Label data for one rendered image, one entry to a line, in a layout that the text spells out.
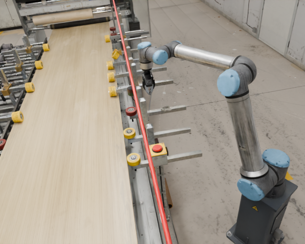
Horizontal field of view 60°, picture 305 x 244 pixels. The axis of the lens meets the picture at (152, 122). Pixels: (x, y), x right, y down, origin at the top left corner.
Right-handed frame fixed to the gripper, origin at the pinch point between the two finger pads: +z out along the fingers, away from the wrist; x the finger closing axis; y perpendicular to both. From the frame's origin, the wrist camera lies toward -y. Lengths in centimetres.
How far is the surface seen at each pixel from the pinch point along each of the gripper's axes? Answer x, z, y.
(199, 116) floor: -68, 100, 93
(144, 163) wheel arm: 13, 15, -53
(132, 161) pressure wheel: 20, 10, -55
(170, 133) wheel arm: -8.4, 16.6, -27.9
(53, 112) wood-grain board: 74, 10, 13
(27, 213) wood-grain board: 75, 10, -77
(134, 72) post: 8.0, -9.9, 17.8
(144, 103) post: 7.4, -13.6, -32.2
